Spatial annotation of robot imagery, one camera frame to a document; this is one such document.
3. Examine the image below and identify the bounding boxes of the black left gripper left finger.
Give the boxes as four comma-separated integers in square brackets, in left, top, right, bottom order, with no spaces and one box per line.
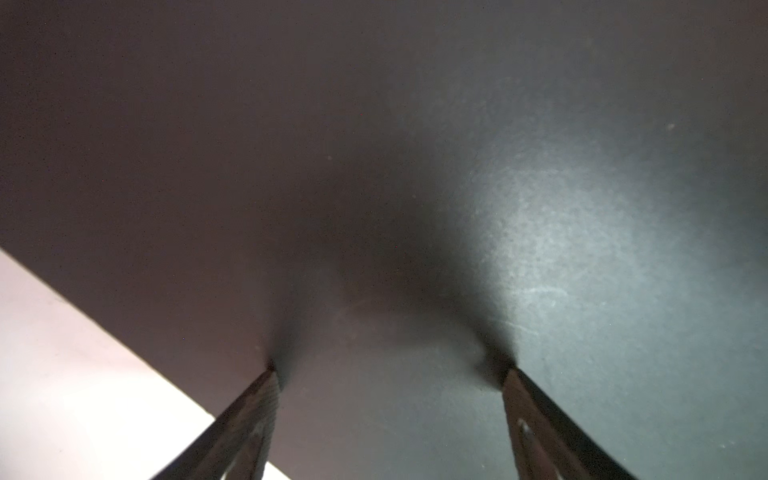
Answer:
[154,369,280,480]

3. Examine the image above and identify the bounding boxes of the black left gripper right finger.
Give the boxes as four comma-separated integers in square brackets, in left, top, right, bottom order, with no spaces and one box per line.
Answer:
[502,367,634,480]

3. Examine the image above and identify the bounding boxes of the black file folder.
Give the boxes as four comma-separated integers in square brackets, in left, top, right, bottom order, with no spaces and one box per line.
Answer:
[1,1,767,479]

